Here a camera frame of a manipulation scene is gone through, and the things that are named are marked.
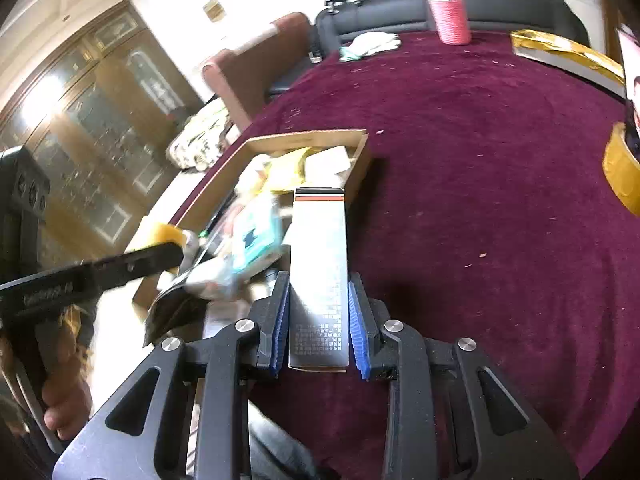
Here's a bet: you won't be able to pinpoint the black foil package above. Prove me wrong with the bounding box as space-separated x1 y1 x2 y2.
142 280 211 348

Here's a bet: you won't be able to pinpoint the brown packing tape roll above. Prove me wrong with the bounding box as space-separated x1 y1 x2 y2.
601 121 640 217

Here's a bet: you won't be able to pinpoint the white gloves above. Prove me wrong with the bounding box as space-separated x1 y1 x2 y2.
339 31 402 62

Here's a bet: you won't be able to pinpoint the cardboard box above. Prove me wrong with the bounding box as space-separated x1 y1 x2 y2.
131 129 373 321

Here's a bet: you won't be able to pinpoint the pink roll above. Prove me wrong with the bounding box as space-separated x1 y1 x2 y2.
421 0 472 46

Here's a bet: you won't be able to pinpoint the cartoon print tissue pack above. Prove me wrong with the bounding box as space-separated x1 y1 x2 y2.
227 195 286 271

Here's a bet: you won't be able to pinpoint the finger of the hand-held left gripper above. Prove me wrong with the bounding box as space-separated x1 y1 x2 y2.
90 241 185 293

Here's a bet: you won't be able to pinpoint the black sofa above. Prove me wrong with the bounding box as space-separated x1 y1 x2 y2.
267 0 591 98

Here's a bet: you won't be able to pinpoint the yellow snack packet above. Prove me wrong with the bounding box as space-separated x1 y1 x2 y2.
260 147 313 196

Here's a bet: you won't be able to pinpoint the wooden glass cabinet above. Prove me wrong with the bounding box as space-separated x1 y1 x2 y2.
0 0 208 266

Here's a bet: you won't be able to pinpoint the person's left hand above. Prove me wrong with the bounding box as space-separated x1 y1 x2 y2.
41 345 94 442

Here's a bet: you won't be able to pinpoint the silver carton box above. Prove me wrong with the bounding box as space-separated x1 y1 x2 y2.
287 186 351 375

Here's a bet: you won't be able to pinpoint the floral cloth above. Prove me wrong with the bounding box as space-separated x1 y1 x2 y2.
166 97 241 173

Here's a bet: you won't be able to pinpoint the brown chair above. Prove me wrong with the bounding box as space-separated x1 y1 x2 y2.
201 11 313 133

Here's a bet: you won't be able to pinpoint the small white box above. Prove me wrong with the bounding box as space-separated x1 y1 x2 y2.
305 146 353 191

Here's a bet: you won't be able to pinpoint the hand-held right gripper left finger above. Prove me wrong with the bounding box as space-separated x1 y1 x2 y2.
52 270 291 480

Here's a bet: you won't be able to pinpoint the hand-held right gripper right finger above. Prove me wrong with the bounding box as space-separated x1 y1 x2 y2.
347 272 581 480

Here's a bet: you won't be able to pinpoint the gold padded envelope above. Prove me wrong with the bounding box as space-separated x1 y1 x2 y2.
510 29 627 96

